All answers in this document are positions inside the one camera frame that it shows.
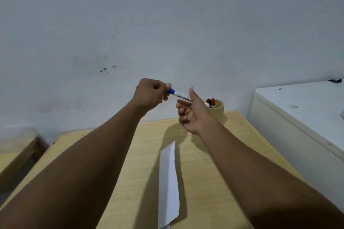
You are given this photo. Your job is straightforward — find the person's left hand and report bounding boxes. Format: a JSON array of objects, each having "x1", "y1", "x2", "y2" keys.
[{"x1": 131, "y1": 78, "x2": 172, "y2": 117}]

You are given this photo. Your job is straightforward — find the person's right hand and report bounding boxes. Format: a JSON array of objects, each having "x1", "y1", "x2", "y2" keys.
[{"x1": 176, "y1": 87, "x2": 216, "y2": 136}]

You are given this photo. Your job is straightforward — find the white marker with blue cap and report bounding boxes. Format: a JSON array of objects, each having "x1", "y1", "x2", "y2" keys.
[{"x1": 168, "y1": 89, "x2": 210, "y2": 108}]

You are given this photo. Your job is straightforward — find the person's right forearm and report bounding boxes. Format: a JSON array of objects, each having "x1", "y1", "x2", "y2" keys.
[{"x1": 197, "y1": 119, "x2": 344, "y2": 229}]

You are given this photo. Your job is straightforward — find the person's left forearm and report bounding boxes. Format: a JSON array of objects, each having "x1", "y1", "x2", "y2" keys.
[{"x1": 0, "y1": 100, "x2": 145, "y2": 229}]

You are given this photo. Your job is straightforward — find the tan round pen holder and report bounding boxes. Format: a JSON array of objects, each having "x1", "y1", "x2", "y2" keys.
[{"x1": 206, "y1": 99, "x2": 225, "y2": 124}]

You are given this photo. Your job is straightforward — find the folded white paper sheet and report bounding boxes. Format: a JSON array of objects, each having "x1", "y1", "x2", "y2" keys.
[{"x1": 157, "y1": 141, "x2": 180, "y2": 229}]

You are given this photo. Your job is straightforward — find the white cabinet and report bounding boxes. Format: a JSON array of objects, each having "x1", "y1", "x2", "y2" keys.
[{"x1": 248, "y1": 80, "x2": 344, "y2": 214}]

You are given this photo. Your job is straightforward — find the wooden side table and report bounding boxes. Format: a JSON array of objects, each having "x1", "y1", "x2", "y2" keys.
[{"x1": 0, "y1": 127, "x2": 47, "y2": 193}]

